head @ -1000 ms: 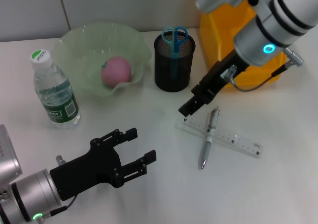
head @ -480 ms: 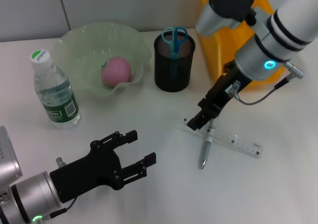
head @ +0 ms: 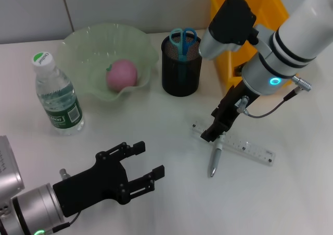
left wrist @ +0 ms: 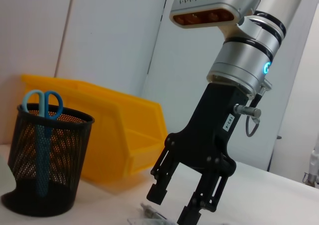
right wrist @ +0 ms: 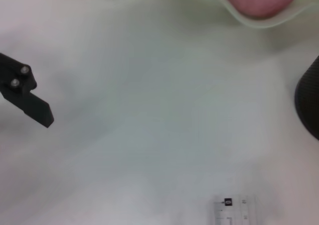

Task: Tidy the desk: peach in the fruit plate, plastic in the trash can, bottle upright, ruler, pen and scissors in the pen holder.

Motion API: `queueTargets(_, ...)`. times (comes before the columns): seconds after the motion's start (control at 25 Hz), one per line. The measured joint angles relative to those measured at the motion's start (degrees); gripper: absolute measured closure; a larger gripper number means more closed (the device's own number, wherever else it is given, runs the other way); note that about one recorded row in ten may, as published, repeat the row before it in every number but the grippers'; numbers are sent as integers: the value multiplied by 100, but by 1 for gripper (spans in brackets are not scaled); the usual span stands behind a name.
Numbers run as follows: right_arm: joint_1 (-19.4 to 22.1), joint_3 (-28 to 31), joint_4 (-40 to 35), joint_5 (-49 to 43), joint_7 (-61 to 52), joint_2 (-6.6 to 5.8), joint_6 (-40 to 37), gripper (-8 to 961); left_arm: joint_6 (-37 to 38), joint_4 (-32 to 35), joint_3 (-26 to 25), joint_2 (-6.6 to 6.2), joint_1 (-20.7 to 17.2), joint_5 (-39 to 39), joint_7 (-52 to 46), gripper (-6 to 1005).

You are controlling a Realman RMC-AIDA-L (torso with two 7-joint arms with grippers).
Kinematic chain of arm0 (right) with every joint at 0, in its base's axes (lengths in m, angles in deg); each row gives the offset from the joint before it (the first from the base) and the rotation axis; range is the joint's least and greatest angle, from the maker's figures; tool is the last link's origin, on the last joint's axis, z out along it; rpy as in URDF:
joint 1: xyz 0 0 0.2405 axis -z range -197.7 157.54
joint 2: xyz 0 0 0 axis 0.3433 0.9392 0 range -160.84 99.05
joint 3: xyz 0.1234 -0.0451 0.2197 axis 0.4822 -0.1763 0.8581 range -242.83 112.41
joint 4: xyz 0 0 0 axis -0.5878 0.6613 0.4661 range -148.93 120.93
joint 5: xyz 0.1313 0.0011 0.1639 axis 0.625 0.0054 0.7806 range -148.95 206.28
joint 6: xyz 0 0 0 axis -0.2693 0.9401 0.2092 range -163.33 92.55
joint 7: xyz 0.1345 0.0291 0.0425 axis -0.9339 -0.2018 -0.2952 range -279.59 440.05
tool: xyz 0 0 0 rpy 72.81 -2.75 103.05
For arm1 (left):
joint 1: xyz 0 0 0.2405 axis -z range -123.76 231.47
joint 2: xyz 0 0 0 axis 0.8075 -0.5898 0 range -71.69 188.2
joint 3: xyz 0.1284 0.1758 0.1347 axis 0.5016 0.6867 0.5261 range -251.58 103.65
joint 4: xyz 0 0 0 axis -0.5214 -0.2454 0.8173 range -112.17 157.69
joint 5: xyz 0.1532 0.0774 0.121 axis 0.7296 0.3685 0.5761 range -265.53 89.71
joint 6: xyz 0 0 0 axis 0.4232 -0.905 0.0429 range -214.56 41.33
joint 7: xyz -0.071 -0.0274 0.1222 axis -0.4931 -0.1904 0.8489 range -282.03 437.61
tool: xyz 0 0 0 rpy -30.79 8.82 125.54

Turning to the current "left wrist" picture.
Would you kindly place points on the blue teal scissors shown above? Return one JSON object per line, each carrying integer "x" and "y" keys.
{"x": 43, "y": 105}

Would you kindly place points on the translucent green fruit plate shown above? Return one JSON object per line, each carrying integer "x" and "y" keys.
{"x": 5, "y": 175}

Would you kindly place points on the white background equipment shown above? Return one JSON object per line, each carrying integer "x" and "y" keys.
{"x": 314, "y": 165}

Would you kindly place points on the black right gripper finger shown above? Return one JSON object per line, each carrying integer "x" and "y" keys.
{"x": 192, "y": 215}

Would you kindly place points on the black mesh pen holder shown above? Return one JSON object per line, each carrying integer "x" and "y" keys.
{"x": 62, "y": 160}

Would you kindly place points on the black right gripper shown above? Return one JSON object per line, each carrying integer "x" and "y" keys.
{"x": 211, "y": 135}

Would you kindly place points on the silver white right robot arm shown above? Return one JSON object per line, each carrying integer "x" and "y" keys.
{"x": 249, "y": 55}

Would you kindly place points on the yellow plastic bin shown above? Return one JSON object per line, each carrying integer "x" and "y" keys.
{"x": 124, "y": 110}

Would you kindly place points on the grey white ballpoint pen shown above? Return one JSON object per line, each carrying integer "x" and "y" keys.
{"x": 149, "y": 211}

